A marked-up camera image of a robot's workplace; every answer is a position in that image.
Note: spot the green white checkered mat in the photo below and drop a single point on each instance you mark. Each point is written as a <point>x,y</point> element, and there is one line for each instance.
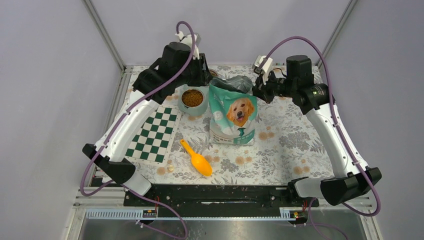
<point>152,142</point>

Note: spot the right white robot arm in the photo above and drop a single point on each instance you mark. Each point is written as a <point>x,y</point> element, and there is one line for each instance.
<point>351,171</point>

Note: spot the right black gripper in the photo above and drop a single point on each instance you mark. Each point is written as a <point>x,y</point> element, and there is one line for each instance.
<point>262,91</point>

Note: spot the yellow plastic scoop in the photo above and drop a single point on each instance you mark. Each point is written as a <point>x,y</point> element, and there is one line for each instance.
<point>197,160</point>

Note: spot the wrist white camera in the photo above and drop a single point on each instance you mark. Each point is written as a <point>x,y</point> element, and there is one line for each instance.
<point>262,67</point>
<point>187,40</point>

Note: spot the teal double pet bowl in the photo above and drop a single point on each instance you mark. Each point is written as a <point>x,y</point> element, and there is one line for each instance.
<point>193,100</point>

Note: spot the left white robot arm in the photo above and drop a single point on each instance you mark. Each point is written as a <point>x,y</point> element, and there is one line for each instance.
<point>180,64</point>

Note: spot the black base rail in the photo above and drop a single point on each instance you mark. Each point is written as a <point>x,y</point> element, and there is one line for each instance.
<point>227,201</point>

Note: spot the teal dog food bag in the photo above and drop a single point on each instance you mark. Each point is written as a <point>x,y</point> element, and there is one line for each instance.
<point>233,111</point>

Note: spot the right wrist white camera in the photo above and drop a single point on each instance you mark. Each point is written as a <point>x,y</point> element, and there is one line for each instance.
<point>262,67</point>

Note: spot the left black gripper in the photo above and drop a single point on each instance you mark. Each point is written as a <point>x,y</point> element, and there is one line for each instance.
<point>204,76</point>

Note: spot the floral tablecloth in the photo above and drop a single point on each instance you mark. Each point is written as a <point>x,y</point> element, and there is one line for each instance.
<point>286,147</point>

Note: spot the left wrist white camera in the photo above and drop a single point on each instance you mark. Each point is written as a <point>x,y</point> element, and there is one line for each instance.
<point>187,40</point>

